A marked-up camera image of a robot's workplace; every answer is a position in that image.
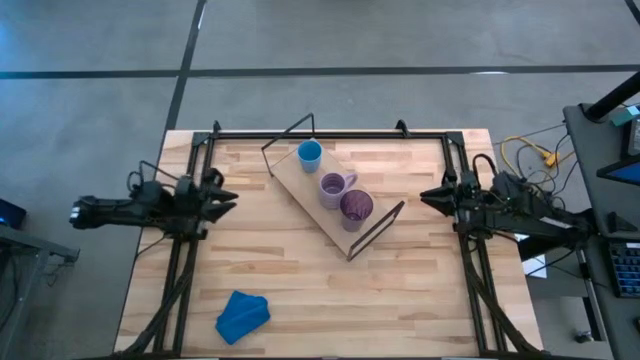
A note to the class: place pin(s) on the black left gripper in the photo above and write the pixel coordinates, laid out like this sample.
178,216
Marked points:
192,202

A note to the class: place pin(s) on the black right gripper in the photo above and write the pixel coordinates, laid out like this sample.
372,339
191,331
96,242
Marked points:
467,200

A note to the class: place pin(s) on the purple ribbed tumbler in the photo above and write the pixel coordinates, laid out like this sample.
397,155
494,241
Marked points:
352,222

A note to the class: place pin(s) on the light blue cup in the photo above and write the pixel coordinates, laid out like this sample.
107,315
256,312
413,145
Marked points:
310,165

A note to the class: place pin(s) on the pink ribbed mug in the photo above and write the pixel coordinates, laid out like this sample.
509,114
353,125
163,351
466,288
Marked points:
332,200

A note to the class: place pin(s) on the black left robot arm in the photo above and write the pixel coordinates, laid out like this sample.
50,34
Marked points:
110,210

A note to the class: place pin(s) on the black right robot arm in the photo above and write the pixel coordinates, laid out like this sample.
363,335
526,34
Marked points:
530,215

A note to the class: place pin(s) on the white paper sheet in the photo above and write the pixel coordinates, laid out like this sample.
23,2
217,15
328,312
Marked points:
536,267

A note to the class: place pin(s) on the blue folded cloth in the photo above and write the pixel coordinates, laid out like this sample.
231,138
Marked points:
242,317

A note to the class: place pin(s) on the grey side desk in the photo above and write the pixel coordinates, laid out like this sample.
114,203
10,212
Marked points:
587,165

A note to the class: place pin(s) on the black wedge stand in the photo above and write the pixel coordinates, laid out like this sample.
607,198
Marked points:
620,224

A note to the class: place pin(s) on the blue lit screen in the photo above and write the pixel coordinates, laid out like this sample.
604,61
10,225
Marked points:
627,172

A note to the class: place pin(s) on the grey metal stand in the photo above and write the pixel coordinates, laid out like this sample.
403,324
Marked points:
30,245

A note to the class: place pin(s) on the black keyboard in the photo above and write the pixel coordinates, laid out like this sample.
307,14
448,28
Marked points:
627,270

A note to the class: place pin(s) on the black diagonal pole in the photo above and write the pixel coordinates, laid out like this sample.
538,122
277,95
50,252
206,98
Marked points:
615,97

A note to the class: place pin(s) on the small teal box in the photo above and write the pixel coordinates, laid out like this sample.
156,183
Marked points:
625,115

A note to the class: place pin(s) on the black device with blue light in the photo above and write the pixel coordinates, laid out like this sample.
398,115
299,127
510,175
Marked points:
12,215

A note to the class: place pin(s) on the black metal table frame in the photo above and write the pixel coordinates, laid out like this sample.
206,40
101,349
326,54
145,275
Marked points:
375,135

